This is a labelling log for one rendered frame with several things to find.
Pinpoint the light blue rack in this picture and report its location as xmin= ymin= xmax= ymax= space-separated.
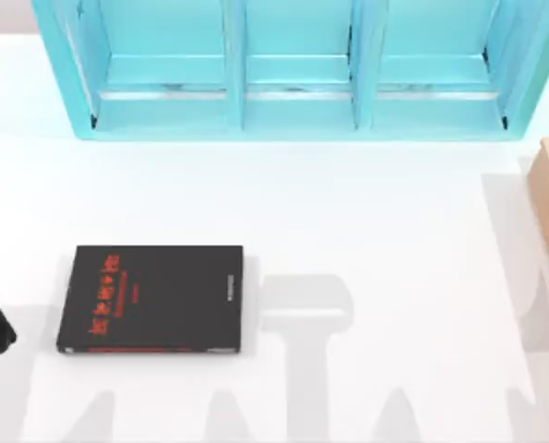
xmin=30 ymin=0 xmax=549 ymax=143

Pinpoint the black book with red lettering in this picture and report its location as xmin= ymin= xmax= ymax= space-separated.
xmin=55 ymin=245 xmax=245 ymax=355

